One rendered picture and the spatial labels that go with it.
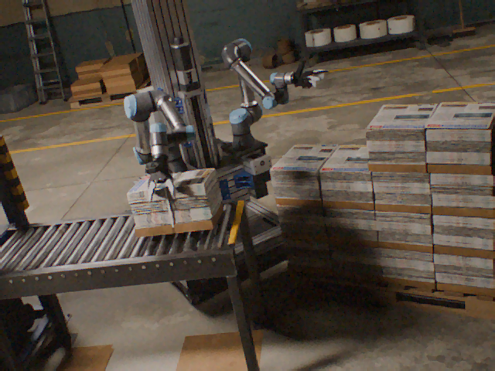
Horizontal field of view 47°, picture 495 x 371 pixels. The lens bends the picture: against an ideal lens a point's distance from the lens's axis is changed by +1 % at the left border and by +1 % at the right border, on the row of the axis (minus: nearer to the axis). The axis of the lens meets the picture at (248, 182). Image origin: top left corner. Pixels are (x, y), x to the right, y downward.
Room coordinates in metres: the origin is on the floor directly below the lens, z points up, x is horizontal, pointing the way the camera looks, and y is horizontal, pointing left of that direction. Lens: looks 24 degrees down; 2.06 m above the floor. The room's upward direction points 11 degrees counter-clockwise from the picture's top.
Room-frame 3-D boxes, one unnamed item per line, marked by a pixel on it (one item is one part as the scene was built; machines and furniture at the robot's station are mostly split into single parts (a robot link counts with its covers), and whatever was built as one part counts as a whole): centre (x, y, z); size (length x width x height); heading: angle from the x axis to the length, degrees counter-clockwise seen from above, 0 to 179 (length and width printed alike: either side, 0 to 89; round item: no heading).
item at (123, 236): (2.55, 0.68, 0.77); 0.47 x 0.05 x 0.05; 170
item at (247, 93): (3.57, -0.10, 1.19); 0.15 x 0.12 x 0.55; 143
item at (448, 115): (2.61, -1.09, 1.06); 0.37 x 0.28 x 0.01; 147
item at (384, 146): (2.75, -0.84, 0.95); 0.38 x 0.29 x 0.23; 149
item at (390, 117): (2.75, -0.84, 1.06); 0.37 x 0.29 x 0.01; 149
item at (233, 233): (2.44, 0.09, 0.81); 0.43 x 0.03 x 0.02; 170
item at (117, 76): (9.23, 1.86, 0.28); 1.20 x 0.83 x 0.57; 80
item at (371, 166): (2.75, -0.84, 0.86); 0.38 x 0.29 x 0.04; 149
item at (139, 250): (2.53, 0.55, 0.77); 0.47 x 0.05 x 0.05; 170
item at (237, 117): (3.46, -0.02, 0.98); 0.13 x 0.12 x 0.14; 143
